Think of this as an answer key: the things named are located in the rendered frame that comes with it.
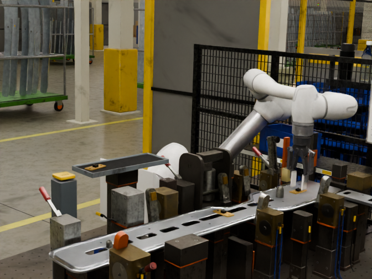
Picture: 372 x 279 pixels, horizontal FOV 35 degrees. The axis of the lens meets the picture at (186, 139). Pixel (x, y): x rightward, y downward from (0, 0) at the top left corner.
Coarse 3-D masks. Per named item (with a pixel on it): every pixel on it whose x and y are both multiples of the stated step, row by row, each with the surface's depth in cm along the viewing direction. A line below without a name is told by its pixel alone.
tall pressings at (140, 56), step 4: (144, 0) 1205; (140, 4) 1213; (144, 4) 1205; (140, 8) 1213; (144, 8) 1206; (140, 12) 1214; (144, 12) 1207; (140, 16) 1215; (140, 20) 1215; (140, 24) 1216; (140, 28) 1217; (140, 32) 1217; (140, 36) 1218; (140, 40) 1218; (140, 44) 1219; (140, 48) 1220; (140, 52) 1220; (140, 56) 1221; (140, 60) 1222; (140, 64) 1222; (140, 68) 1223; (140, 72) 1223; (140, 76) 1224; (140, 80) 1225
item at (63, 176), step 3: (54, 174) 214; (57, 174) 214; (60, 174) 214; (63, 174) 214; (66, 174) 214; (69, 174) 214; (72, 174) 214; (54, 177) 213; (57, 177) 212; (60, 177) 211; (63, 177) 211; (66, 177) 212; (69, 177) 213; (72, 177) 213
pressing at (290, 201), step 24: (264, 192) 255; (288, 192) 256; (312, 192) 257; (336, 192) 259; (192, 216) 222; (240, 216) 223; (96, 240) 196; (144, 240) 197; (72, 264) 177; (96, 264) 179
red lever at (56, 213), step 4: (40, 188) 206; (44, 188) 206; (40, 192) 206; (44, 192) 205; (44, 196) 204; (48, 196) 204; (48, 200) 204; (52, 204) 203; (52, 208) 202; (56, 212) 200; (56, 216) 200
